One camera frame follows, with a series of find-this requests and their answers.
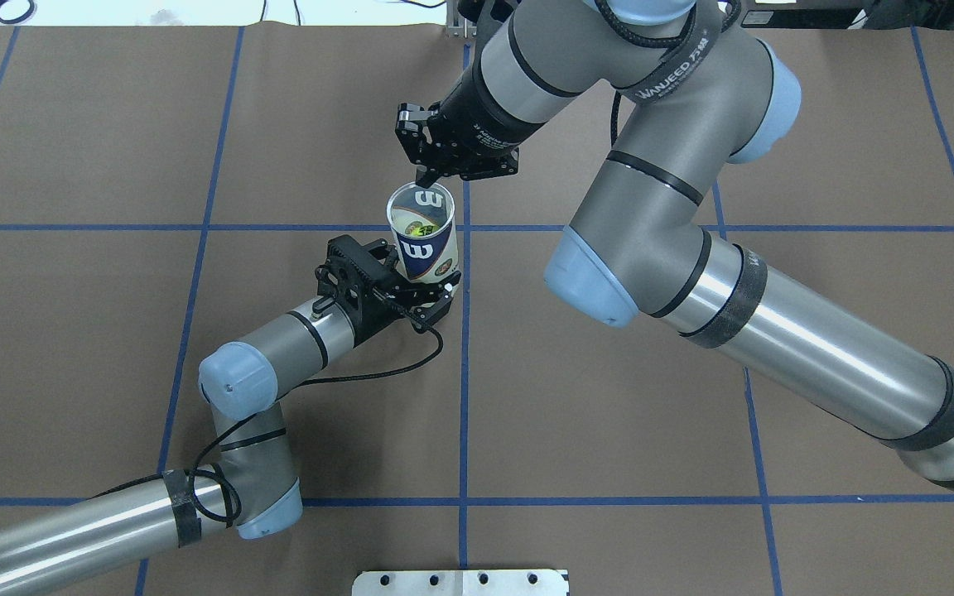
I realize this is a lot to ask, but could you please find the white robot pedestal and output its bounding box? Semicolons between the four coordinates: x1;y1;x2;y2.
351;569;571;595

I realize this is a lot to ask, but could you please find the clear tennis ball can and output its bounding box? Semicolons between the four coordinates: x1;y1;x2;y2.
386;182;459;284

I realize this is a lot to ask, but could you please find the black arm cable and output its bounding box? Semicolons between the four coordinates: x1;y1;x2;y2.
189;323;445;526
593;0;743;150

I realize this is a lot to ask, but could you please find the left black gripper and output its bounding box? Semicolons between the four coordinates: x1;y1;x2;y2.
316;235;460;344

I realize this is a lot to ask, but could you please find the black box with label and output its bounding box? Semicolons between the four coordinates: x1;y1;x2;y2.
739;1;865;29

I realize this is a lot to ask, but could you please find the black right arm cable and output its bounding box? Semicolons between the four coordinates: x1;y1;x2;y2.
593;0;743;150

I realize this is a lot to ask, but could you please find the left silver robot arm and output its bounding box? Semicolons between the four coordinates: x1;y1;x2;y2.
0;233;460;595

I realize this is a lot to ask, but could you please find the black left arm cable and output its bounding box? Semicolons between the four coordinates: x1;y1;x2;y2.
189;323;445;526

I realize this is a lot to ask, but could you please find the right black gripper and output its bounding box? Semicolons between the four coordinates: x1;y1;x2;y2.
394;91;519;189

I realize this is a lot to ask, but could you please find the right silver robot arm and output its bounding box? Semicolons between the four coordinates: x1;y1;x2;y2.
395;1;954;492

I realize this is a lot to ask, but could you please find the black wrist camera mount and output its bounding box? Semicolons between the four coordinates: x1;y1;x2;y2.
456;0;520;53

